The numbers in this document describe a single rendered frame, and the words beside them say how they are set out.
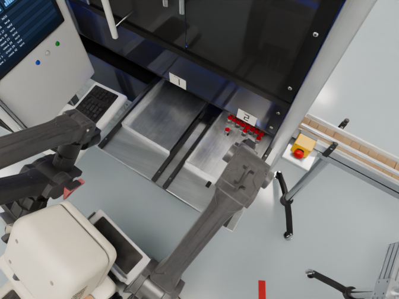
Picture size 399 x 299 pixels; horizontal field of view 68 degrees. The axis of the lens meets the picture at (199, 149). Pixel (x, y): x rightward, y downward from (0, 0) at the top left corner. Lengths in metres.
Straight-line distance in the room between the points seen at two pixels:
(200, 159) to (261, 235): 1.00
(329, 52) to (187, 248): 0.61
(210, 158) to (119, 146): 0.40
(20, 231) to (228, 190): 0.46
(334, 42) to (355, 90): 2.12
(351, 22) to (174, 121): 0.84
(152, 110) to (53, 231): 0.82
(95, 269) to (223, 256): 1.42
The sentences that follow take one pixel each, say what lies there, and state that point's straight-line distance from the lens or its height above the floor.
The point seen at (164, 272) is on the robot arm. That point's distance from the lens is 0.72.
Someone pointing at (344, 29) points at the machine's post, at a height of 1.55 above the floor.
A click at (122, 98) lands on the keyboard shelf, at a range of 1.57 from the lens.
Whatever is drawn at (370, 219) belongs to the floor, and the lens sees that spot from 2.44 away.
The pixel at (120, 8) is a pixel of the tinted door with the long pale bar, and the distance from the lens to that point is 1.29.
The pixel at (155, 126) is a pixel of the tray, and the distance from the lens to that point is 1.36.
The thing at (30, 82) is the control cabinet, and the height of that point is 1.06.
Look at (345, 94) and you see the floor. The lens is 2.90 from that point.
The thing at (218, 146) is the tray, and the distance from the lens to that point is 1.31.
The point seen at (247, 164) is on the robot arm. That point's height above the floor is 1.51.
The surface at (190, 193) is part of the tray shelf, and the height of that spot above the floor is 0.88.
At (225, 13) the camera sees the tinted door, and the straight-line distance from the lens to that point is 0.97.
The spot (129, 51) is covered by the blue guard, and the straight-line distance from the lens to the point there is 1.42.
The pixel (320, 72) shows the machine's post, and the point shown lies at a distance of 0.94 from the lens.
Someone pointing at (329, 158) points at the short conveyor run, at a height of 0.88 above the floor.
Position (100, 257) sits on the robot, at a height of 1.33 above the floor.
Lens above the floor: 2.04
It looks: 63 degrees down
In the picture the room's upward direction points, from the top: 3 degrees clockwise
